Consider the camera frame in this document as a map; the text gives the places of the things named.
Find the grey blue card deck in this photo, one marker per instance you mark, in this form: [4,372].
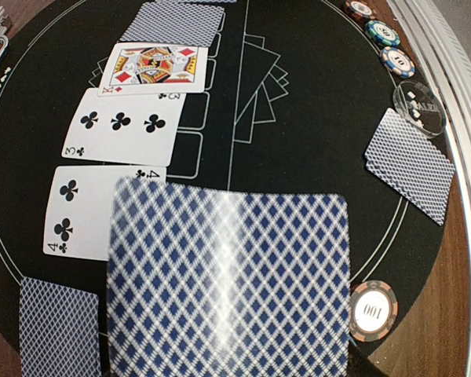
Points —
[204,282]

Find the face-up clubs card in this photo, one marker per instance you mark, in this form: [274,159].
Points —
[137,129]
[80,205]

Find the face-up king card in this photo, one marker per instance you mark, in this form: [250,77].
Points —
[144,67]

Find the blue card front seat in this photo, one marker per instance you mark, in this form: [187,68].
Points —
[406,160]

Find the blue card seat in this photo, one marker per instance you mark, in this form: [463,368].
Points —
[58,330]
[406,160]

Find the orange chips seat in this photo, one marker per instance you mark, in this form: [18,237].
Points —
[359,11]
[373,310]

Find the clear round dealer button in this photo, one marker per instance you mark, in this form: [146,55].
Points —
[417,103]

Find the blue white chips front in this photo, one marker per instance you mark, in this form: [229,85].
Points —
[397,62]

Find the green chips front seat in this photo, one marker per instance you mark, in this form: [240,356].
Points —
[381,33]

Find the orange chips front seat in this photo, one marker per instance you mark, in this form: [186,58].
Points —
[359,11]

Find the round black poker mat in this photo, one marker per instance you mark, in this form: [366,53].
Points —
[295,95]

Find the aluminium front rail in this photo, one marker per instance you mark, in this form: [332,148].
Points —
[447,68]

